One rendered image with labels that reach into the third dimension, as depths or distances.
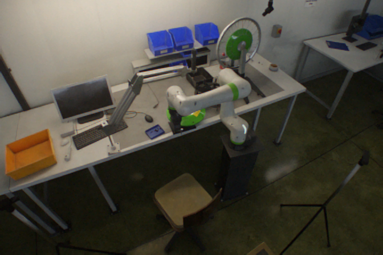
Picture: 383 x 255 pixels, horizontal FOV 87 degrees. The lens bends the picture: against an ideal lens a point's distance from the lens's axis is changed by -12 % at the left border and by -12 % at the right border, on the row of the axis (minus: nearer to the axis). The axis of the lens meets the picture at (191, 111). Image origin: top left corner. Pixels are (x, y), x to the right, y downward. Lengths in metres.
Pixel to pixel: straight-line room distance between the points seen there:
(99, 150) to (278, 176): 1.99
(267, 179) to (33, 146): 2.38
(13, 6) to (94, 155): 1.34
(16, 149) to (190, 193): 1.44
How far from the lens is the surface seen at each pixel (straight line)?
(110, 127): 1.64
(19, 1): 2.22
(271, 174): 2.84
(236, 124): 1.77
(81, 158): 1.87
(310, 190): 2.89
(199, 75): 2.50
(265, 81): 2.55
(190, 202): 1.83
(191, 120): 1.72
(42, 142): 2.15
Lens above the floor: 2.27
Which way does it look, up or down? 42 degrees down
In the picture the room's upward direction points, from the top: straight up
